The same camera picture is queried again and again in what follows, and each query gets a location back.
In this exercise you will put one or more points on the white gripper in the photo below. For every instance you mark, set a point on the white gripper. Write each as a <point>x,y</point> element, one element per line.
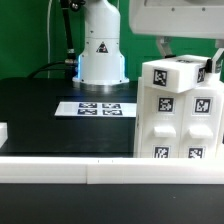
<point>180,18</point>

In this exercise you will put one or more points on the white cabinet top block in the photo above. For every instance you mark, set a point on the white cabinet top block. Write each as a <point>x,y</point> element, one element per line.
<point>175,74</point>

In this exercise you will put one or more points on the white cabinet door panel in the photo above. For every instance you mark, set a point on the white cabinet door panel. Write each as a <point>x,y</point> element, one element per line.
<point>161,123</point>
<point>201,121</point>

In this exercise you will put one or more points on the white cabinet body box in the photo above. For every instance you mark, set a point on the white cabinet body box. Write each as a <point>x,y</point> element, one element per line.
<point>138,127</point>

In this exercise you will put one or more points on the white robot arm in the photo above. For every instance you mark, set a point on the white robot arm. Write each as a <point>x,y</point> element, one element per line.
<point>101,65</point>

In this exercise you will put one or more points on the white marker base plate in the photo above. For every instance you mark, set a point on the white marker base plate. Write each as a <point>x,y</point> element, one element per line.
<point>96,109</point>

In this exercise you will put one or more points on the white border fence rail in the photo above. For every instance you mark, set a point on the white border fence rail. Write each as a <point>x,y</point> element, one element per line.
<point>110,170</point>

